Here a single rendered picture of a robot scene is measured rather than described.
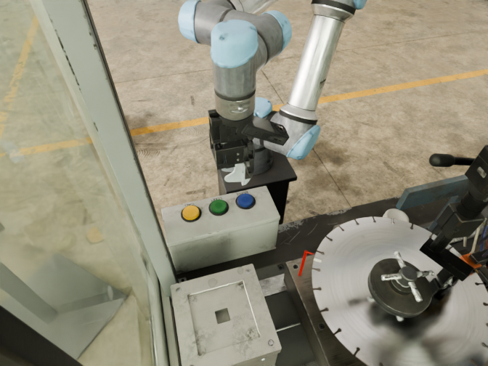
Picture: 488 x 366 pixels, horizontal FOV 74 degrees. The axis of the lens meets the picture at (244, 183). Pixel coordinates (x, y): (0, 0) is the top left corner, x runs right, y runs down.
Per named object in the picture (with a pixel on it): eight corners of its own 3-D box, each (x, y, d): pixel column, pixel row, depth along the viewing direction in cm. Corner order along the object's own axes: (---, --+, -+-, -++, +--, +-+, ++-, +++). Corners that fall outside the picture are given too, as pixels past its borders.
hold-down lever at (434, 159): (449, 194, 46) (459, 181, 44) (422, 165, 50) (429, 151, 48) (495, 183, 47) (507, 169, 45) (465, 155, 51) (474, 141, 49)
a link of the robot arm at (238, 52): (269, 22, 52) (241, 42, 47) (266, 84, 60) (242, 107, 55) (229, 12, 55) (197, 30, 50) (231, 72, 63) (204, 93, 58)
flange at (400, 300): (380, 250, 68) (383, 244, 66) (436, 279, 63) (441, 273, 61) (360, 293, 61) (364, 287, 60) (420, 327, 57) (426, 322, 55)
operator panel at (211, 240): (176, 274, 86) (166, 244, 75) (171, 240, 93) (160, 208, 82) (276, 248, 91) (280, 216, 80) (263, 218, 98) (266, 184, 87)
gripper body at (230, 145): (210, 149, 73) (205, 103, 64) (247, 142, 74) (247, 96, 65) (217, 173, 68) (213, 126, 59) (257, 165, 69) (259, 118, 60)
